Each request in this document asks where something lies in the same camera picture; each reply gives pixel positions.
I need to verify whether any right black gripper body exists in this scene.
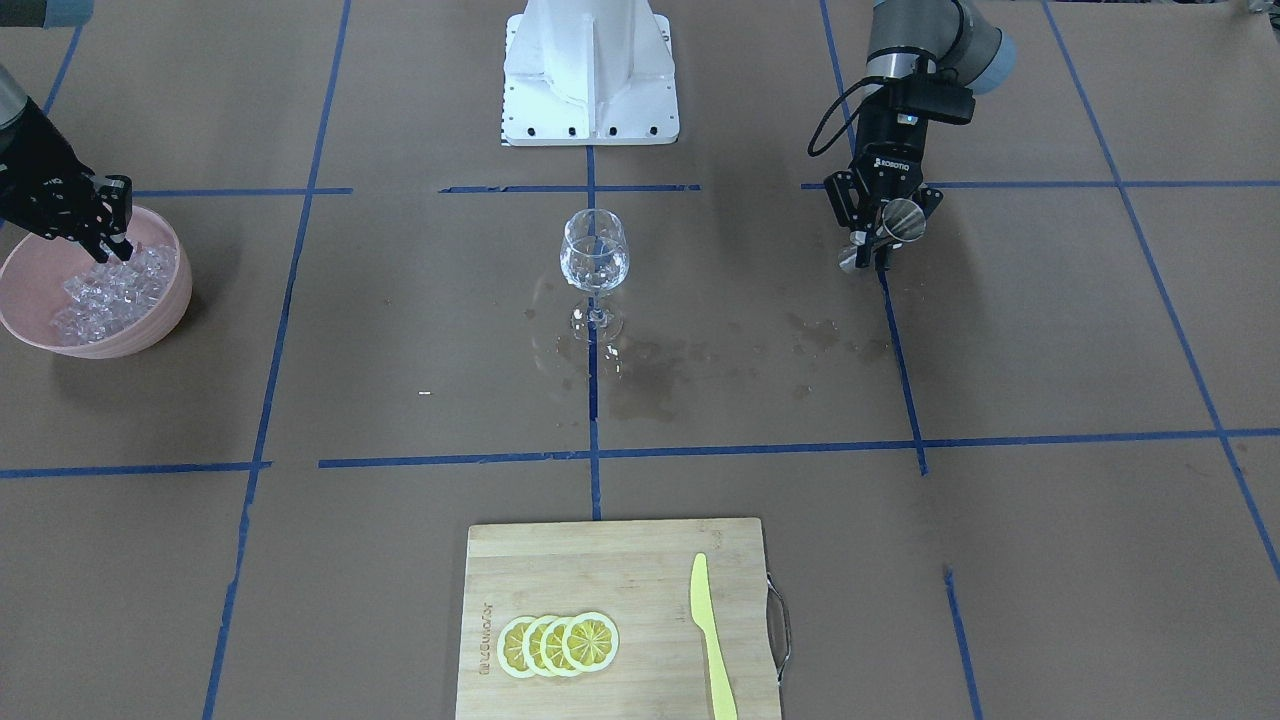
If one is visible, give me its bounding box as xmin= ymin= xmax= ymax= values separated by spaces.
xmin=1 ymin=100 xmax=102 ymax=246

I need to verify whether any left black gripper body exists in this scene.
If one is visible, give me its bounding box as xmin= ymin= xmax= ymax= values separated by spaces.
xmin=824 ymin=100 xmax=943 ymax=236

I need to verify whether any steel double jigger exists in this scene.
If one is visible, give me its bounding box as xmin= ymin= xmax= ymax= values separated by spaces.
xmin=837 ymin=199 xmax=928 ymax=273

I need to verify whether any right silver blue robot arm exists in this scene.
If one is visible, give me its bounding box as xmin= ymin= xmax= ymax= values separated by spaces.
xmin=1 ymin=68 xmax=134 ymax=263

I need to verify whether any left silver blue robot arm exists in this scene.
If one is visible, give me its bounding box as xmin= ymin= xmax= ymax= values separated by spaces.
xmin=823 ymin=1 xmax=1016 ymax=272

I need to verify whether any pile of ice cubes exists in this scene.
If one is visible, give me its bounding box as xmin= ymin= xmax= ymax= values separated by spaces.
xmin=50 ymin=245 xmax=179 ymax=346

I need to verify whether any clear wine glass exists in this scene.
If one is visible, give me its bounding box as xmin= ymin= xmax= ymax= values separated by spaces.
xmin=559 ymin=208 xmax=630 ymax=343

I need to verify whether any pink bowl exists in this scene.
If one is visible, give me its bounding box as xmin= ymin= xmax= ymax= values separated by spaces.
xmin=1 ymin=206 xmax=193 ymax=359

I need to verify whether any wooden cutting board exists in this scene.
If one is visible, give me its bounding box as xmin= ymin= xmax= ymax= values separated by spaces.
xmin=454 ymin=518 xmax=782 ymax=719

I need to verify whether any yellow plastic knife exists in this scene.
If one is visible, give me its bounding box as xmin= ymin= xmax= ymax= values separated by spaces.
xmin=689 ymin=552 xmax=739 ymax=719

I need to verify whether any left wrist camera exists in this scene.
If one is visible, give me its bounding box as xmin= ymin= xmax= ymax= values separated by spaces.
xmin=869 ymin=74 xmax=977 ymax=126

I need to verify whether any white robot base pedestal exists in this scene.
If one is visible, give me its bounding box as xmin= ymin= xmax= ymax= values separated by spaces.
xmin=500 ymin=1 xmax=681 ymax=147

